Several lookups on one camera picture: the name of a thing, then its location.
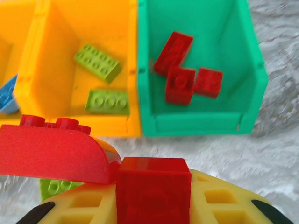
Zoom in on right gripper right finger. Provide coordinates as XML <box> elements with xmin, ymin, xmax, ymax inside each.
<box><xmin>186</xmin><ymin>169</ymin><xmax>297</xmax><ymax>224</ymax></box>

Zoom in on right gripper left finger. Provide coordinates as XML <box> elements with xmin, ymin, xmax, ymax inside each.
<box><xmin>14</xmin><ymin>182</ymin><xmax>117</xmax><ymax>224</ymax></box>

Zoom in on curved red lego brick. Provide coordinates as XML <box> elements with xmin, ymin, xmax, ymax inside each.
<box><xmin>0</xmin><ymin>115</ymin><xmax>122</xmax><ymax>185</ymax></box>

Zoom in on small red lego brick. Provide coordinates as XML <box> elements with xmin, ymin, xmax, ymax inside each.
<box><xmin>164</xmin><ymin>65</ymin><xmax>197</xmax><ymax>106</ymax></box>
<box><xmin>194</xmin><ymin>67</ymin><xmax>224</xmax><ymax>100</ymax></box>
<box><xmin>115</xmin><ymin>157</ymin><xmax>192</xmax><ymax>224</ymax></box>

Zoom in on long green lego brick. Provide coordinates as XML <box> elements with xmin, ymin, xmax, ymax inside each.
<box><xmin>73</xmin><ymin>43</ymin><xmax>123</xmax><ymax>85</ymax></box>
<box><xmin>84</xmin><ymin>89</ymin><xmax>130</xmax><ymax>116</ymax></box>

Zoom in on blue lego brick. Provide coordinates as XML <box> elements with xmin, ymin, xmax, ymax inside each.
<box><xmin>0</xmin><ymin>73</ymin><xmax>20</xmax><ymax>115</ymax></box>

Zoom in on long red lego brick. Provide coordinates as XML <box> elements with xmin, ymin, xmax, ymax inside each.
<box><xmin>153</xmin><ymin>31</ymin><xmax>195</xmax><ymax>76</ymax></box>

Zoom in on small green lego brick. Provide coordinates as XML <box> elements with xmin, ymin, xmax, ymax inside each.
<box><xmin>39</xmin><ymin>178</ymin><xmax>85</xmax><ymax>203</ymax></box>

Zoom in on green plastic bin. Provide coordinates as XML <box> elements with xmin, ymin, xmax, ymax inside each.
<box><xmin>137</xmin><ymin>0</ymin><xmax>269</xmax><ymax>137</ymax></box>

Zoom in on orange plastic bin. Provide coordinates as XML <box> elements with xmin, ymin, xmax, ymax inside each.
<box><xmin>17</xmin><ymin>0</ymin><xmax>143</xmax><ymax>138</ymax></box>
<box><xmin>0</xmin><ymin>0</ymin><xmax>42</xmax><ymax>128</ymax></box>

